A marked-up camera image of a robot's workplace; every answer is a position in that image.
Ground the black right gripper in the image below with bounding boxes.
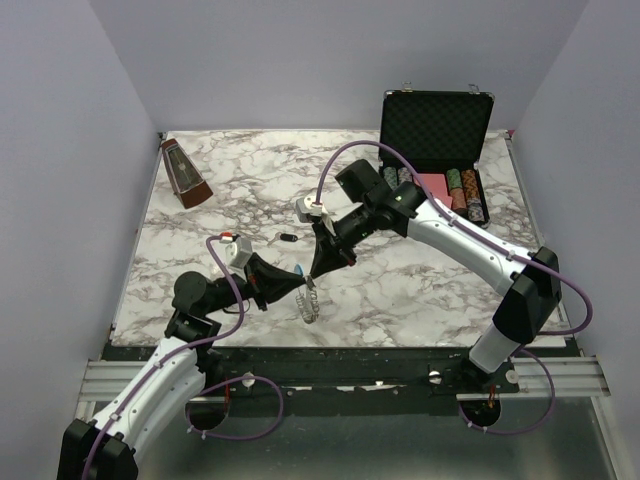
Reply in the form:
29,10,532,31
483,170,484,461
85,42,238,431
310,202,377,279

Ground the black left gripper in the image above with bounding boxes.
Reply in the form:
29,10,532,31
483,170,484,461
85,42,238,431
204,251,306,315

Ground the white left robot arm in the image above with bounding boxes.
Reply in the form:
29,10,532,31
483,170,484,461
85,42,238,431
57,254,305,479

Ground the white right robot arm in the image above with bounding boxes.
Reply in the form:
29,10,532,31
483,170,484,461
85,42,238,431
295,160,562,392

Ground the brown wooden metronome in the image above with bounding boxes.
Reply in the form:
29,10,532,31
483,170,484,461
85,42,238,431
161,139,213,209

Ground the pink playing card deck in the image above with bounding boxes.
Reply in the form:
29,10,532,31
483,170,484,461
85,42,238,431
414,173,452,209

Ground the black poker chip case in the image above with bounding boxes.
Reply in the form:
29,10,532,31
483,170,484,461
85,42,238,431
379,89,495,228

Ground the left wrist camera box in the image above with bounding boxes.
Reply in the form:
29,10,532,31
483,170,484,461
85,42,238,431
220,232,253,275

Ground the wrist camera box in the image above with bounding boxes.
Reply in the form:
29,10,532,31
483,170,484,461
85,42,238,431
220,232,253,275
294,196,332,230

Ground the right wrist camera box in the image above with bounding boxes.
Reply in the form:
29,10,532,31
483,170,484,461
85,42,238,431
294,196,332,230

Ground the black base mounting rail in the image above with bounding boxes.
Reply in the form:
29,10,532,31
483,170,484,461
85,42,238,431
84,344,611,419

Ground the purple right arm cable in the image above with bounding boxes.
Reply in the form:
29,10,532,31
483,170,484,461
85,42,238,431
317,139,594,436

